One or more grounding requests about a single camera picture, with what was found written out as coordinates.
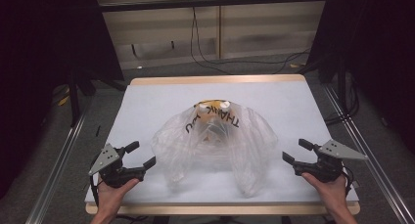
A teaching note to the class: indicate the white table board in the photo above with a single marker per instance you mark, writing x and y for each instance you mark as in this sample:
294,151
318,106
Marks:
215,79

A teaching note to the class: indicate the person's right hand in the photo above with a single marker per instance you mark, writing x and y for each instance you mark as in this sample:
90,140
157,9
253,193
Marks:
332,193

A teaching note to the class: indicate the person's left hand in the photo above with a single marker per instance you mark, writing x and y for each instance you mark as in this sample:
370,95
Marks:
111,199

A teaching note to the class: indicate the yellow and white container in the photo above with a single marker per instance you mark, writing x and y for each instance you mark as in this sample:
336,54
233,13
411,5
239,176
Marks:
213,106

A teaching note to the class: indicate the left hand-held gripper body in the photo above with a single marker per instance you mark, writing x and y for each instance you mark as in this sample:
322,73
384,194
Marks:
106,158

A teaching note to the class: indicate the black horizontal bar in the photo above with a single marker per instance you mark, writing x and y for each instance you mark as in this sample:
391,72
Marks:
212,3

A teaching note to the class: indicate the black curtain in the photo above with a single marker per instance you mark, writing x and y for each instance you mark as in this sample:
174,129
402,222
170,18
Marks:
381,54
39,70

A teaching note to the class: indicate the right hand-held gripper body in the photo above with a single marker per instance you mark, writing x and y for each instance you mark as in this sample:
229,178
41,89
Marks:
336,152

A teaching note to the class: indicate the clear plastic bag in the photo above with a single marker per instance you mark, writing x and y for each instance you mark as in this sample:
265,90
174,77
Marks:
195,149

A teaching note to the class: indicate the black metal stand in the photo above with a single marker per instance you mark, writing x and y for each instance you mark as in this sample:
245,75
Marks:
341,90
74,100

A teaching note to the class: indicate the aluminium floor rail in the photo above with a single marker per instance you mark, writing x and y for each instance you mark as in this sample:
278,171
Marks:
372,165
55,171

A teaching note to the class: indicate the yellow floor tape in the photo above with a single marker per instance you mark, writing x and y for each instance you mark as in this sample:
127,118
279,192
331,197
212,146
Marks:
294,66
64,100

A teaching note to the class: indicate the white table mat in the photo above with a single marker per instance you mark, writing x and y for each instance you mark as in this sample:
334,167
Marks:
287,113

